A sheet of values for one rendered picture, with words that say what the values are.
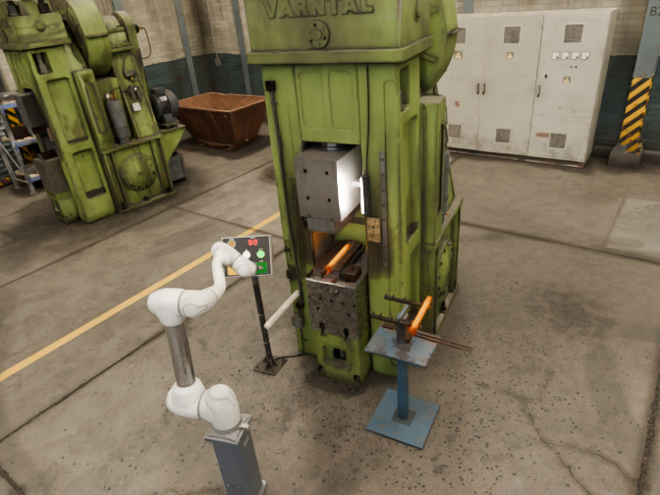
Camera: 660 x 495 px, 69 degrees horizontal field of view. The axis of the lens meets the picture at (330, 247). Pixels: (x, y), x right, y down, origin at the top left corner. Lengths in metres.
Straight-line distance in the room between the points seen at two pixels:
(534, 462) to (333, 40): 2.78
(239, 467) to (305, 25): 2.48
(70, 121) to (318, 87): 4.84
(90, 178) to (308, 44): 5.10
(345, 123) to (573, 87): 5.24
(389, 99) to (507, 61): 5.24
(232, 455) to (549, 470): 1.90
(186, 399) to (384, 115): 1.90
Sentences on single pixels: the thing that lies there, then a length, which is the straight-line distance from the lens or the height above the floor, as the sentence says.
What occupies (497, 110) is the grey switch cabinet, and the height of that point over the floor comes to 0.77.
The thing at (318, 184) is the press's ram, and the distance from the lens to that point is 3.01.
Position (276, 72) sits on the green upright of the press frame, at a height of 2.25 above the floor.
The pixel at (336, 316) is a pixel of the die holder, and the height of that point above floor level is 0.64.
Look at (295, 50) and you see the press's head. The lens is 2.98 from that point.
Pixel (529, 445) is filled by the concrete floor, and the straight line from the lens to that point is 3.57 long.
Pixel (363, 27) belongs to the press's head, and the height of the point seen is 2.47.
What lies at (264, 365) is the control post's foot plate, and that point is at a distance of 4.07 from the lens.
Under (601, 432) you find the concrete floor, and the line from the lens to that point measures 3.78.
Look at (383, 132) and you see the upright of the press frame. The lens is 2.88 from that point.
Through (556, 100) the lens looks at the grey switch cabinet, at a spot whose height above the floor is 0.96.
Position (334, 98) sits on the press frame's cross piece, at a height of 2.10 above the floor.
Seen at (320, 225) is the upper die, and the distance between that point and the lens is 3.14.
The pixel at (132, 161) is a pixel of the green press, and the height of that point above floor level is 0.69.
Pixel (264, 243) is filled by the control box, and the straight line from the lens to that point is 3.37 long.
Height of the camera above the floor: 2.69
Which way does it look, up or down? 29 degrees down
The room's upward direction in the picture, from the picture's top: 5 degrees counter-clockwise
